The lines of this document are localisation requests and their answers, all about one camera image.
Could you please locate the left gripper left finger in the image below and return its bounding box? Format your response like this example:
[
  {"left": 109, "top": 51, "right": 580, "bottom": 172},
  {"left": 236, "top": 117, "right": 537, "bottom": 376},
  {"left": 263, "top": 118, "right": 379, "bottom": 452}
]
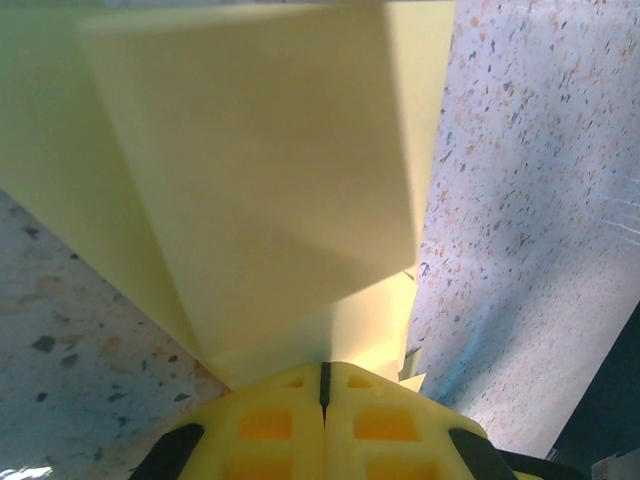
[{"left": 130, "top": 360, "right": 327, "bottom": 480}]

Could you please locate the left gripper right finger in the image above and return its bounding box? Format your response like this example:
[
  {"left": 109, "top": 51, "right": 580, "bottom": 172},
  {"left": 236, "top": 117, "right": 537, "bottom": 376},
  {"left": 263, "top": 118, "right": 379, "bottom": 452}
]
[{"left": 325, "top": 360, "right": 517, "bottom": 480}]

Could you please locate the yellow cloth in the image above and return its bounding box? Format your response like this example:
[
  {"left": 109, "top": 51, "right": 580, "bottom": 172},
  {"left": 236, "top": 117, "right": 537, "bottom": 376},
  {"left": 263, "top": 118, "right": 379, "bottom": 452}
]
[{"left": 0, "top": 0, "right": 457, "bottom": 401}]

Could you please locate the aluminium side rail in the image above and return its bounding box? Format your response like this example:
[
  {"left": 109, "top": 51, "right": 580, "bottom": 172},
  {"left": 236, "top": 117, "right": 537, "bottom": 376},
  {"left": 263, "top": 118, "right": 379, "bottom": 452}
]
[{"left": 589, "top": 442, "right": 640, "bottom": 480}]

